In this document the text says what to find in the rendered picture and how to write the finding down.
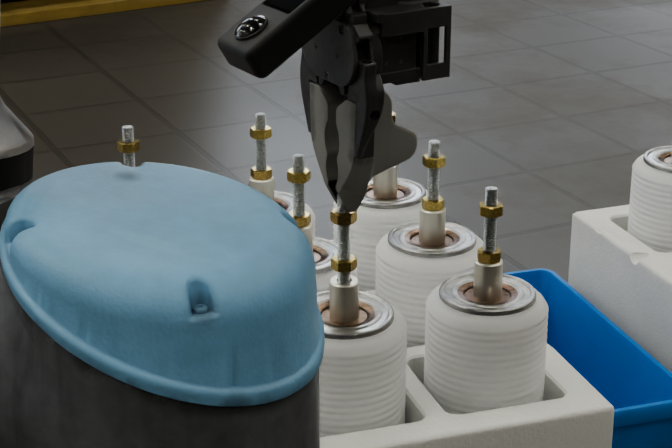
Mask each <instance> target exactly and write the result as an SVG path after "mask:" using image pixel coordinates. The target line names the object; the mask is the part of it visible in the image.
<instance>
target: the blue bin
mask: <svg viewBox="0 0 672 448"><path fill-rule="evenodd" d="M503 274H508V275H512V276H515V277H518V278H521V279H523V280H525V281H527V282H528V283H530V284H531V285H532V286H533V287H534V288H535V289H536V290H537V291H538V292H540V293H541V295H542V296H543V297H544V299H545V300H546V302H547V304H548V307H549V312H548V326H547V328H548V331H547V344H549V345H550V346H552V347H553V348H554V349H555V350H556V351H557V352H558V353H559V354H560V355H561V356H562V357H563V358H564V359H565V360H566V361H567V362H568V363H569V364H570V365H571V366H572V367H573V368H574V369H575V370H577V371H578V372H579V373H580V374H581V375H582V376H583V377H584V378H585V379H586V380H587V381H588V382H589V383H590V384H591V385H592V386H593V387H594V388H595V389H596V390H597V391H598V392H599V393H600V394H601V395H602V396H603V397H604V398H605V399H606V400H607V401H608V402H609V403H610V404H612V405H613V407H614V423H613V436H612V448H672V373H671V372H670V371H669V370H668V369H666V368H665V367H664V366H663V365H662V364H661V363H659V362H658V361H657V360H656V359H655V358H654V357H652V356H651V355H650V354H649V353H648V352H647V351H646V350H644V349H643V348H642V347H641V346H640V345H639V344H637V343H636V342H635V341H634V340H633V339H632V338H631V337H629V336H628V335H627V334H626V333H625V332H624V331H622V330H621V329H620V328H619V327H618V326H617V325H615V324H614V323H613V322H612V321H611V320H610V319H609V318H607V317H606V316H605V315H604V314H603V313H602V312H600V311H599V310H598V309H597V308H596V307H595V306H593V305H592V304H591V303H590V302H589V301H588V300H587V299H585V298H584V297H583V296H582V295H581V294H580V293H578V292H577V291H576V290H575V289H574V288H573V287H572V286H570V285H569V284H568V283H567V282H566V281H565V280H563V279H562V278H561V277H560V276H559V275H558V274H556V273H555V272H554V271H552V270H549V269H543V268H538V269H529V270H522V271H514V272H507V273H503Z"/></svg>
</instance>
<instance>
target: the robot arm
mask: <svg viewBox="0 0 672 448"><path fill-rule="evenodd" d="M451 13H452V5H449V4H446V3H443V2H440V1H439V0H263V1H262V2H261V3H260V4H258V5H257V6H256V7H255V8H254V9H252V10H251V11H250V12H249V13H247V14H246V15H245V16H244V17H243V18H241V19H240V20H239V21H238V22H237V23H235V24H234V25H233V26H232V27H231V28H229V29H228V30H227V31H226V32H224V33H223V34H222V35H221V36H220V37H219V38H218V41H217V43H218V47H219V49H220V50H221V52H222V53H223V55H224V57H225V58H226V60H227V62H228V63H229V64H230V65H232V66H234V67H236V68H238V69H240V70H242V71H245V72H247V73H249V74H251V75H253V76H255V77H258V78H266V77H267V76H268V75H270V74H271V73H272V72H273V71H274V70H276V69H277V68H278V67H279V66H280V65H281V64H283V63H284V62H285V61H286V60H287V59H289V58H290V57H291V56H292V55H293V54H294V53H296V52H297V51H298V50H299V49H300V48H302V55H301V65H300V82H301V92H302V98H303V104H304V109H305V115H306V120H307V126H308V132H310V133H311V138H312V143H313V148H314V152H315V155H316V158H317V161H318V164H319V167H320V171H321V174H322V177H323V180H324V183H325V185H326V187H327V189H328V190H329V192H330V194H331V196H332V197H333V199H334V201H335V203H336V204H337V194H338V195H339V196H340V198H341V200H342V202H343V204H344V205H345V207H346V209H347V211H348V212H354V211H357V209H358V208H359V206H360V204H361V202H362V201H363V198H364V196H365V193H366V190H367V187H368V183H369V181H370V179H371V178H372V177H373V176H375V175H377V174H379V173H381V172H383V171H385V170H387V169H389V168H391V167H394V166H396V165H398V164H400V163H402V162H404V161H406V160H408V159H409V158H411V157H412V156H413V154H414V153H415V151H416V148H417V136H416V134H415V132H414V131H412V130H411V129H408V128H405V127H402V126H400V125H397V124H395V123H394V121H393V118H392V101H391V98H390V97H389V95H388V94H387V93H385V91H384V86H383V84H387V83H392V84H394V85H401V84H407V83H413V82H420V79H421V80H422V81H426V80H432V79H438V78H444V77H450V48H451ZM442 26H445V29H444V61H442V62H439V28H440V27H442ZM33 151H34V135H33V134H32V133H31V131H30V130H29V129H28V128H27V127H26V126H25V125H24V124H23V123H22V122H21V121H20V120H19V119H18V118H17V116H16V115H15V114H14V113H13V112H12V111H11V110H10V109H9V108H8V107H7V106H6V105H5V104H4V102H3V100H2V98H1V96H0V448H320V385H319V367H320V365H321V363H322V359H323V353H324V345H325V333H324V324H323V320H322V316H321V313H320V310H319V307H318V302H317V284H316V266H315V260H314V255H313V251H312V249H311V246H310V243H309V241H308V239H307V237H306V236H305V235H304V233H303V232H302V231H301V230H300V229H299V227H298V224H297V222H296V221H295V219H294V218H293V217H292V216H291V215H290V214H289V213H288V212H287V211H286V210H285V209H284V208H283V207H282V206H280V205H279V204H278V203H276V202H275V201H274V200H272V199H271V198H269V197H268V196H266V195H264V194H263V193H261V192H259V191H257V190H256V189H254V188H252V187H250V186H247V185H245V184H243V183H241V182H238V181H236V180H233V179H230V178H228V177H225V176H222V175H218V174H215V173H212V172H208V171H204V170H200V169H195V168H191V167H185V166H179V165H173V164H164V163H154V162H144V163H142V164H141V166H139V167H128V166H124V165H122V164H121V163H120V162H104V163H94V164H87V165H81V166H76V167H71V168H67V169H63V170H60V171H57V172H54V173H51V174H49V175H46V176H44V177H42V178H40V179H38V180H36V181H34V182H33Z"/></svg>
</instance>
